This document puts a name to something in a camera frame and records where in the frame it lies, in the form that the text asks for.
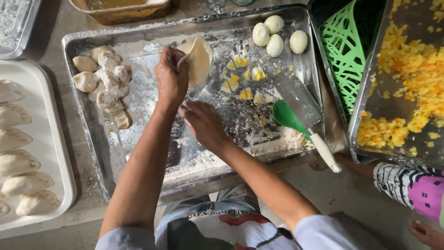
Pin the row of filled dumplings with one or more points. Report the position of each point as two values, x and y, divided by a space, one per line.
17 161

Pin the green plastic basket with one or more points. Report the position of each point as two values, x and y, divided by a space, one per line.
341 52

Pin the round dough wrapper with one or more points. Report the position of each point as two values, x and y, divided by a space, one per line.
199 62

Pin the person's right hand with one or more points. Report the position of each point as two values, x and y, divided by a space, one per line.
206 125

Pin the loose white flour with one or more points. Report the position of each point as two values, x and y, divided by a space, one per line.
194 166

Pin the chopped yellow orange filling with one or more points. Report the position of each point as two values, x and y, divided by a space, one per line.
416 69

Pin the person's printed light shirt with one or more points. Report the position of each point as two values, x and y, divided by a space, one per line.
236 232

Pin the pile of floured dough balls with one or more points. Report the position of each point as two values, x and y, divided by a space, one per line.
105 81

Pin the green plastic spoon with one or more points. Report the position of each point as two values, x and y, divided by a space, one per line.
284 114

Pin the person's left hand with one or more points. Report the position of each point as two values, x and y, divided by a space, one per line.
170 78

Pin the person's right fingers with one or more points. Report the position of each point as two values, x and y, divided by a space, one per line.
186 111

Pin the large floured metal tray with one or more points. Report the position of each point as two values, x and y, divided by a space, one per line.
242 126

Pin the small metal tray with flour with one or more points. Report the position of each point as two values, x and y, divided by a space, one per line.
14 20

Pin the scattered cut egg pieces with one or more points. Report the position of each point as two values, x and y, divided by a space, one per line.
233 80

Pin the peeled boiled egg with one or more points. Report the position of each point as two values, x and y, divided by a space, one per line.
274 24
274 45
261 34
298 42

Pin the white plastic tray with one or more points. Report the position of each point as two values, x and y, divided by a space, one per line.
52 139

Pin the brown rectangular container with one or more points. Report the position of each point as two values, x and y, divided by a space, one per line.
121 14

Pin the teal glass jar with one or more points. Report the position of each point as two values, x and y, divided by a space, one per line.
242 2

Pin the metal tray of filling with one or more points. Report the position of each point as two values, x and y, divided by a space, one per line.
390 104

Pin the person's left fingers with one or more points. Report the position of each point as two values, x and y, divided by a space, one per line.
173 55

